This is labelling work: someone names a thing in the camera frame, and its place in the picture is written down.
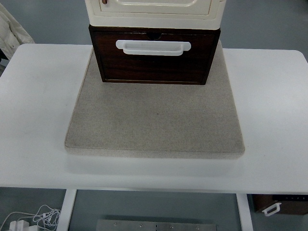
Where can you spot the dark wooden drawer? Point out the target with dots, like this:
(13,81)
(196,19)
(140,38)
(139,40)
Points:
(192,67)

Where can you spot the dark wooden cabinet base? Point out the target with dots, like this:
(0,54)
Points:
(154,34)

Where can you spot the cream upper cabinet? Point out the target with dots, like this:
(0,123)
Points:
(174,14)

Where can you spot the beige felt mat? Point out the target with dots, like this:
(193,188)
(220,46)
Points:
(156,120)

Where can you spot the white table leg left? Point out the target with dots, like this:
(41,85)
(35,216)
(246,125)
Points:
(67,209)

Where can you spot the white table leg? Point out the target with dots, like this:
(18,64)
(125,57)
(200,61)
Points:
(67,209)
(244,212)

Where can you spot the white table leg right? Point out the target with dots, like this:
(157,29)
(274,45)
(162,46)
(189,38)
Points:
(244,212)

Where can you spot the cream jacket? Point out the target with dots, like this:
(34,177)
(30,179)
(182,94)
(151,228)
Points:
(12,34)

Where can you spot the white power adapter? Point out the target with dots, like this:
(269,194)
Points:
(20,225)

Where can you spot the white drawer handle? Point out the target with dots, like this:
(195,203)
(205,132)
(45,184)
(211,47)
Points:
(153,48)

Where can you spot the brown box white handle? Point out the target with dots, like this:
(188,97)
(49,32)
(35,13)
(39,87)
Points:
(290,204)

